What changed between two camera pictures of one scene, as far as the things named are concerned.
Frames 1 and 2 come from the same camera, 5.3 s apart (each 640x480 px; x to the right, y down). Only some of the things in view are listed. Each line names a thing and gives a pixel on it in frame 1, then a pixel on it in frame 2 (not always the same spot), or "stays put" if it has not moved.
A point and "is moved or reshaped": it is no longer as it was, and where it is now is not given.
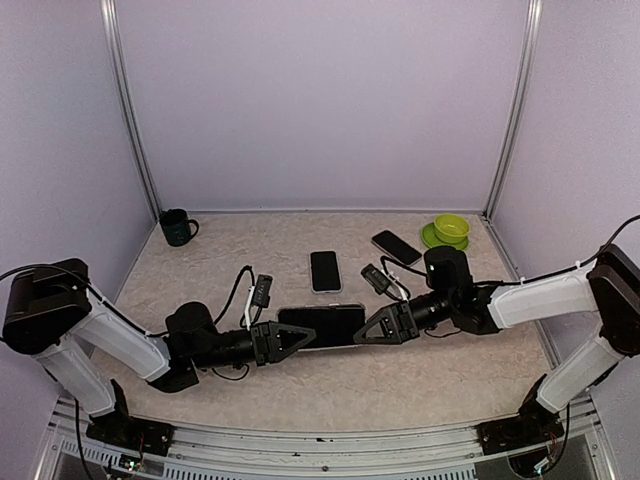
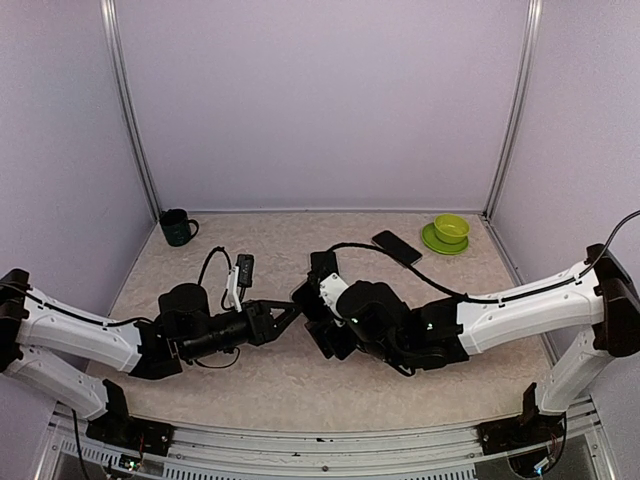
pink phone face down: [333, 324] is moved or reshaped
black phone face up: [325, 273] stays put
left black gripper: [269, 349] -> [260, 324]
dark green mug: [177, 226] stays put
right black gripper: [398, 321] -> [327, 339]
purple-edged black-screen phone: [396, 248] stays put
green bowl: [451, 228] stays put
